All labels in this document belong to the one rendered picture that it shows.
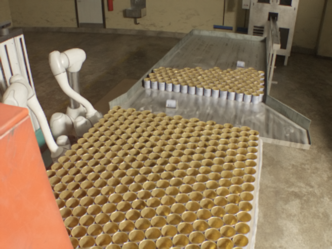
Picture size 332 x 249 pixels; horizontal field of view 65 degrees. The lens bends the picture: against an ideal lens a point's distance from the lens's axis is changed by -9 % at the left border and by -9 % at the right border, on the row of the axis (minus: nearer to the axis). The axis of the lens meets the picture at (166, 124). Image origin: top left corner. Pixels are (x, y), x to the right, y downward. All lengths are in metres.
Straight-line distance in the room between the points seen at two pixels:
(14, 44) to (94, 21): 7.57
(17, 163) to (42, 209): 0.08
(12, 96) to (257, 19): 5.88
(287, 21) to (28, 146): 6.71
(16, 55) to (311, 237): 3.04
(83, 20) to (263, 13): 5.88
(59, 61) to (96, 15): 7.48
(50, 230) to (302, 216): 2.88
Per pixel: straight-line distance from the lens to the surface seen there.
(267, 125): 2.25
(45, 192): 0.38
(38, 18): 11.30
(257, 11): 6.83
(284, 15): 6.85
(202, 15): 8.48
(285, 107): 2.40
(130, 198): 1.44
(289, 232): 2.95
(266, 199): 3.17
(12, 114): 0.32
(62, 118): 2.57
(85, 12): 9.92
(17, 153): 0.32
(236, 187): 1.49
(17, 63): 2.39
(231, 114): 2.30
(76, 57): 2.36
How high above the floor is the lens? 2.20
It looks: 32 degrees down
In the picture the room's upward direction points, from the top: straight up
